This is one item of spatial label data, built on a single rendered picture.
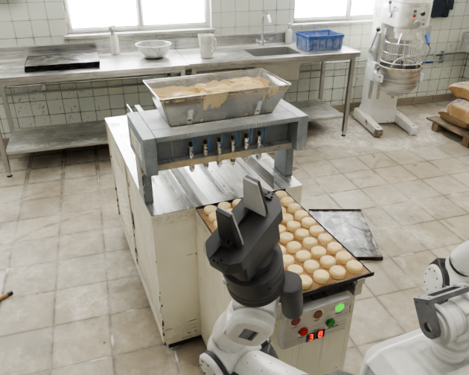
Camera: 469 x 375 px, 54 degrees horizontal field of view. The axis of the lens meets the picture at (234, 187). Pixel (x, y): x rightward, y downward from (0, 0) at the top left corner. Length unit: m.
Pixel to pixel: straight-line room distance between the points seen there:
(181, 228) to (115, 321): 0.89
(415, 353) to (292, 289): 0.28
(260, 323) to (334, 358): 1.09
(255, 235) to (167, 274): 1.57
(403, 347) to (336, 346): 0.87
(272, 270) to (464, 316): 0.33
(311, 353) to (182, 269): 0.74
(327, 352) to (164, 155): 0.98
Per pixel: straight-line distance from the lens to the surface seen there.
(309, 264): 1.51
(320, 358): 1.73
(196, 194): 1.92
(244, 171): 2.15
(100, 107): 4.96
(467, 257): 1.17
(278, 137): 2.07
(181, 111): 1.82
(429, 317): 0.79
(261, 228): 0.56
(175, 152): 1.91
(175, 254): 2.06
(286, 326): 1.47
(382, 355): 0.85
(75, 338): 2.66
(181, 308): 2.26
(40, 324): 2.80
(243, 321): 0.70
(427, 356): 0.87
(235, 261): 0.54
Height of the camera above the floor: 1.84
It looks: 29 degrees down
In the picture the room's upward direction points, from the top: straight up
